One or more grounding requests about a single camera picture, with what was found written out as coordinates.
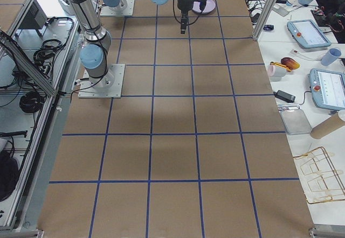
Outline lower blue teach pendant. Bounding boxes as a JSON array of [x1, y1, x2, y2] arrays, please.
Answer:
[[309, 68, 344, 111]]

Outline upper blue teach pendant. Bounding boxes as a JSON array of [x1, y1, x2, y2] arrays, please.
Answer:
[[286, 19, 332, 49]]

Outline gold wire rack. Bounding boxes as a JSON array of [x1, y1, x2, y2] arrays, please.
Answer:
[[293, 146, 344, 205]]

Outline grey control box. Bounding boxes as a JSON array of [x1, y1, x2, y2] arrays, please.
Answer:
[[19, 0, 47, 37]]

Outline black coiled cables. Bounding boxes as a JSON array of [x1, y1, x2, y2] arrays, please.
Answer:
[[19, 90, 44, 114]]

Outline cardboard tube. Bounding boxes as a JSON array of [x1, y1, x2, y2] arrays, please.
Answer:
[[310, 110, 344, 139]]

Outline black power adapter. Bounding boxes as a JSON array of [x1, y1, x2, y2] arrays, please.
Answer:
[[273, 90, 295, 103]]

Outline aluminium frame post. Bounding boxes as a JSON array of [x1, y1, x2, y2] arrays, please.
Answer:
[[252, 0, 276, 41]]

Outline metal tray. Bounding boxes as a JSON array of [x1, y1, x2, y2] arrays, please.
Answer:
[[280, 109, 312, 135]]

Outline pink mug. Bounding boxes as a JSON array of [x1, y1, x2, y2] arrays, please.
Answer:
[[267, 65, 287, 82]]

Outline light blue plastic cup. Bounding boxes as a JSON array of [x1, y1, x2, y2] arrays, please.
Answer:
[[321, 48, 342, 66]]

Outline blue teach pendant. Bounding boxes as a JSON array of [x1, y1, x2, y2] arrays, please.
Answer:
[[309, 68, 344, 111], [286, 19, 332, 49]]

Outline lavender plastic plate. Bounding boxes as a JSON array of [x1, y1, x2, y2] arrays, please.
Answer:
[[192, 0, 216, 15]]

